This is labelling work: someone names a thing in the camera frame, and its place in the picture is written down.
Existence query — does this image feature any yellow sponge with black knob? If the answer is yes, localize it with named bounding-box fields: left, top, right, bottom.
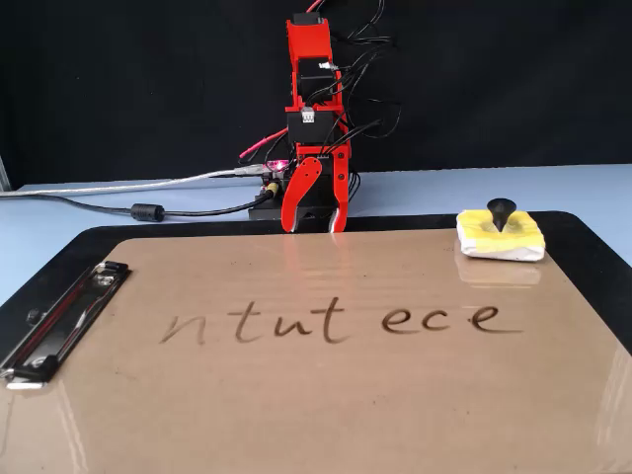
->
left=454, top=197, right=547, bottom=263

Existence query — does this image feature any silver USB cable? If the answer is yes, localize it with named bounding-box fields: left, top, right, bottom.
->
left=0, top=165, right=268, bottom=198

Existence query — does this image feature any brown clipboard board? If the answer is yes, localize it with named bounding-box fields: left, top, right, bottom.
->
left=0, top=225, right=632, bottom=474

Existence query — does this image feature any pink red wire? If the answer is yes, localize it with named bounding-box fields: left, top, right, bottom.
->
left=239, top=126, right=288, bottom=160

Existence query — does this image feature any red gripper body with servo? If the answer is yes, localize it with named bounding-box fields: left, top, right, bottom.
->
left=294, top=141, right=353, bottom=198

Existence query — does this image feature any black mat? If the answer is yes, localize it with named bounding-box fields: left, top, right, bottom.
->
left=0, top=210, right=632, bottom=356

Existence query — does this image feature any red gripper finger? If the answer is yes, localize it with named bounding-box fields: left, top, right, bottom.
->
left=326, top=160, right=353, bottom=234
left=279, top=156, right=324, bottom=233

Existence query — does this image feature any black power cable with ferrite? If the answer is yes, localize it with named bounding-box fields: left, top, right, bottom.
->
left=29, top=190, right=280, bottom=223

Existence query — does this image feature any black backdrop cloth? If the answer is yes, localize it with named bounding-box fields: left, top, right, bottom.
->
left=0, top=0, right=632, bottom=192

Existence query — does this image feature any controller board with LED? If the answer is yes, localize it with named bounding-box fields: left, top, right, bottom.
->
left=259, top=157, right=297, bottom=182

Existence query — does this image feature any metal clipboard clip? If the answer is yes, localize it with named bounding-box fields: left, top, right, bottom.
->
left=0, top=260, right=133, bottom=391

